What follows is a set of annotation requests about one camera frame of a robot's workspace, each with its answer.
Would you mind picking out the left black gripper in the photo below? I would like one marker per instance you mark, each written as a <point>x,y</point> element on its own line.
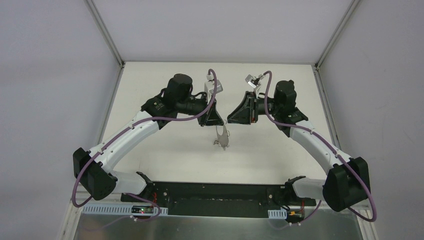
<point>203,112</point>

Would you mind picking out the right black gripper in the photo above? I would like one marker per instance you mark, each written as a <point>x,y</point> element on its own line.
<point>252,108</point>

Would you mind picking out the large metal keyring with clips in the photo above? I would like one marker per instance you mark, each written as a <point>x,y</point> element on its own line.
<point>222,139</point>

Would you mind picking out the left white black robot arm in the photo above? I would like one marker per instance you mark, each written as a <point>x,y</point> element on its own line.
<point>94,168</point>

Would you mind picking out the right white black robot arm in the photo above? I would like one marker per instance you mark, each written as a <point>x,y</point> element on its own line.
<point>347,179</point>

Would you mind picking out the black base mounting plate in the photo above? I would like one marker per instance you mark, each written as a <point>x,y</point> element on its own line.
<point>220,199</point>

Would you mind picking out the right circuit board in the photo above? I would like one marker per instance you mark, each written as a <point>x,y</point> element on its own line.
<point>295,216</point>

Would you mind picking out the circuit board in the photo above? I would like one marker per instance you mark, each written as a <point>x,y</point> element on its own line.
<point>295,216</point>
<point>142,210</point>

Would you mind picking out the left circuit board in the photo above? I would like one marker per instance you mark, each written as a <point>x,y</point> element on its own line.
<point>142,210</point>

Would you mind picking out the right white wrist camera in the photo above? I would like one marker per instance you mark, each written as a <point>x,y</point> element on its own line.
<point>254,81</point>

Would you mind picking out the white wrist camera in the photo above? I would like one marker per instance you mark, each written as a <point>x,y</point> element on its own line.
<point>254,81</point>
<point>210,85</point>

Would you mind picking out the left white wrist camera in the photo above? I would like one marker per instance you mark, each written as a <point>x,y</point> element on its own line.
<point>210,85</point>

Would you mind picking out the right aluminium frame post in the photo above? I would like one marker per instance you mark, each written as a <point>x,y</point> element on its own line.
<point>353,5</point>

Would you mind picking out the aluminium frame post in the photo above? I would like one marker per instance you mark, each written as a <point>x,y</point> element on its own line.
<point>353,5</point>
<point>99,22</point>

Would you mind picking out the right white cable duct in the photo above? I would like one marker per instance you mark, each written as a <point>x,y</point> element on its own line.
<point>277,214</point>

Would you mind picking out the white cable duct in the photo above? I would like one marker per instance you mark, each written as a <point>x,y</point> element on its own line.
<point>114,209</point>
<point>277,214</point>

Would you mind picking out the left white cable duct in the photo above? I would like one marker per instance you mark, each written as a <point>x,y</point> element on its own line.
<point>114,209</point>

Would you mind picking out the left aluminium frame post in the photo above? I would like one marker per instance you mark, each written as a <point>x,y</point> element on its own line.
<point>99,22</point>

